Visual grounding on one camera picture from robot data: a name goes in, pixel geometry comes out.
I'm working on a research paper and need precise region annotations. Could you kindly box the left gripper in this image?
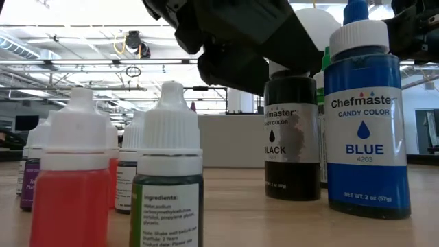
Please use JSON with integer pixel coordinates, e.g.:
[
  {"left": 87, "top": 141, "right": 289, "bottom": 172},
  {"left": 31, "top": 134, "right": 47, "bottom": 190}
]
[{"left": 142, "top": 0, "right": 323, "bottom": 97}]

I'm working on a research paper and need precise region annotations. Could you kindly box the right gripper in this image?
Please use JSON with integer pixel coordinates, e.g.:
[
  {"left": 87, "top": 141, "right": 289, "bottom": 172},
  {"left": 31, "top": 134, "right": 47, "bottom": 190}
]
[{"left": 389, "top": 0, "right": 439, "bottom": 64}]

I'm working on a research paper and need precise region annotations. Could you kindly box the green Chefmaster colour bottle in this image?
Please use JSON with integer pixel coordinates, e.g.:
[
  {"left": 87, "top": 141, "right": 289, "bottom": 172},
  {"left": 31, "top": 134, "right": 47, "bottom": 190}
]
[{"left": 313, "top": 46, "right": 332, "bottom": 189}]

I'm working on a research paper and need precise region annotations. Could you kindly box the white plastic storage bin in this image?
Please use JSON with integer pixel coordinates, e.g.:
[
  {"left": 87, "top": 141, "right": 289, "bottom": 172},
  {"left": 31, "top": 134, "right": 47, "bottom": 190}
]
[{"left": 198, "top": 114, "right": 267, "bottom": 169}]

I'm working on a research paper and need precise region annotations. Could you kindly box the blue Chefmaster colour bottle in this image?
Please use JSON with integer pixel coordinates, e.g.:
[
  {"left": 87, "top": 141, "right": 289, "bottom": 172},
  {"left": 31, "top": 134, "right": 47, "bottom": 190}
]
[{"left": 323, "top": 0, "right": 412, "bottom": 220}]

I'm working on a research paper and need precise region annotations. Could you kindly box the black Chefmaster colour bottle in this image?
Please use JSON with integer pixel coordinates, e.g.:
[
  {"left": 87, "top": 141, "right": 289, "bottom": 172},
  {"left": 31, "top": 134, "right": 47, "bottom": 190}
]
[{"left": 263, "top": 60, "right": 322, "bottom": 202}]

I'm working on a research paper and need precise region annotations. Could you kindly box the green small dropper bottle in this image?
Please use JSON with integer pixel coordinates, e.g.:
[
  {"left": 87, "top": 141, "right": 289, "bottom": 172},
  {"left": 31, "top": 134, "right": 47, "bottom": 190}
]
[{"left": 129, "top": 82, "right": 205, "bottom": 247}]

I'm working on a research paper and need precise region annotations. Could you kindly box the purple small dropper bottle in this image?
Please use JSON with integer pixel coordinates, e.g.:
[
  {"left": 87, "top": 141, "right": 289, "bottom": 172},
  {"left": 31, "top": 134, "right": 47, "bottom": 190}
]
[{"left": 19, "top": 118, "right": 49, "bottom": 212}]

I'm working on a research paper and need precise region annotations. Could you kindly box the white globe table lamp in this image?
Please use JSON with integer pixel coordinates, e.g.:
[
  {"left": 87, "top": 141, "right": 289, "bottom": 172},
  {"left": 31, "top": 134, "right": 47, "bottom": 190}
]
[{"left": 294, "top": 7, "right": 342, "bottom": 52}]

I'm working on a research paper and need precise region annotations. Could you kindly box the dark blue small dropper bottle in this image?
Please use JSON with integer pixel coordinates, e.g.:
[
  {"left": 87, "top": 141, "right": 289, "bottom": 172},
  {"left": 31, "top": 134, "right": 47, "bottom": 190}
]
[{"left": 115, "top": 110, "right": 147, "bottom": 215}]

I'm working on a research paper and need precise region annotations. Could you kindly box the orange small dropper bottle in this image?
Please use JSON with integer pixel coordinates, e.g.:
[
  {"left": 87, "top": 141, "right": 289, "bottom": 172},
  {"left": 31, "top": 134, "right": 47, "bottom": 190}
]
[{"left": 102, "top": 113, "right": 120, "bottom": 210}]

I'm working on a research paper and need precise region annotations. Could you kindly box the black flat screen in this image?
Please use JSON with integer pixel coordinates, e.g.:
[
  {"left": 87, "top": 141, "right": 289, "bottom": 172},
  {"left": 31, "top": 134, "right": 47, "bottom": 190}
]
[{"left": 14, "top": 115, "right": 40, "bottom": 132}]

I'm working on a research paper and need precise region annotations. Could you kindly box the orange-red small dropper bottle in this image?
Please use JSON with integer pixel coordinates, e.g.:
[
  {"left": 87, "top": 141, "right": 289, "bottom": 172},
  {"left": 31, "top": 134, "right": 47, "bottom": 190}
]
[{"left": 29, "top": 87, "right": 111, "bottom": 247}]

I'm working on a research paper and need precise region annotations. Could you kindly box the black metal rack frame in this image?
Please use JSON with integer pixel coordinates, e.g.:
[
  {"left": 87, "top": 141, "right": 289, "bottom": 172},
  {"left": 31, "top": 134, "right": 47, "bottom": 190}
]
[{"left": 183, "top": 85, "right": 228, "bottom": 115}]

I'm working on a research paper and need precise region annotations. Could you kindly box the black ceiling cord reel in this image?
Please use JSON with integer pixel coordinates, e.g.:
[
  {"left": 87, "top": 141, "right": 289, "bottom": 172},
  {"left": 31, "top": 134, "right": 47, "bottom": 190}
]
[{"left": 113, "top": 30, "right": 152, "bottom": 59}]

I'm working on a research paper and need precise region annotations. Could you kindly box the black coiled cable loop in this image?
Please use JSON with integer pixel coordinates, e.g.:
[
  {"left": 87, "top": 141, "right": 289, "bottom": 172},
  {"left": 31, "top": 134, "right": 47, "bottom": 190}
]
[{"left": 125, "top": 65, "right": 142, "bottom": 78}]

